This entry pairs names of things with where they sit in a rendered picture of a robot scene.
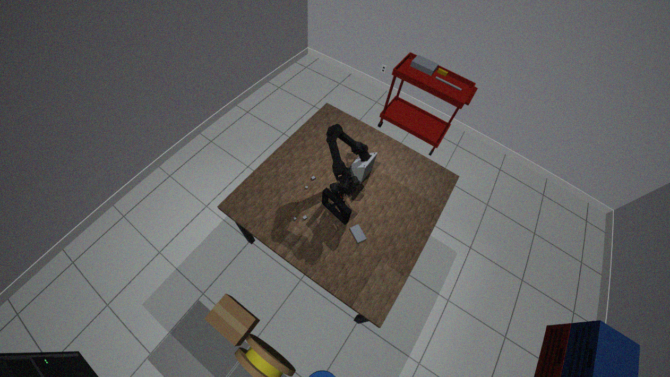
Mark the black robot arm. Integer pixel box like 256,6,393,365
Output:
326,124,372,195

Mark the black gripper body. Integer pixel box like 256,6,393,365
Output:
330,176,359,193

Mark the black rack door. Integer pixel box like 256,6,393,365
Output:
322,188,352,225

